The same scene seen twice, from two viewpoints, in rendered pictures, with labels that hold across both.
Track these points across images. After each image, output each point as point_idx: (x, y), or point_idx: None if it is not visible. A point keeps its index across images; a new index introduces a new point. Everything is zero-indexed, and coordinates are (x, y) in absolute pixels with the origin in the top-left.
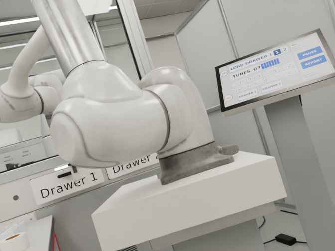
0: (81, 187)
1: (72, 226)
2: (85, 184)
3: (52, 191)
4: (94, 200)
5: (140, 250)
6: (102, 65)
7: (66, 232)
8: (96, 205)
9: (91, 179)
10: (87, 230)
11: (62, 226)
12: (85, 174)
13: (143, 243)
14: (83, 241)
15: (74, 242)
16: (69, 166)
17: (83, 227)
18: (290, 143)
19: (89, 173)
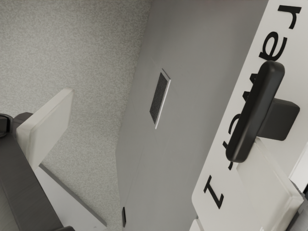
0: (224, 127)
1: (222, 30)
2: (220, 146)
3: (287, 9)
4: (212, 129)
5: (151, 120)
6: None
7: (226, 7)
8: (205, 123)
9: (214, 180)
10: (200, 61)
11: (237, 2)
12: (232, 183)
13: (150, 134)
14: (198, 41)
15: (208, 18)
16: (23, 123)
17: (207, 56)
18: None
19: (224, 197)
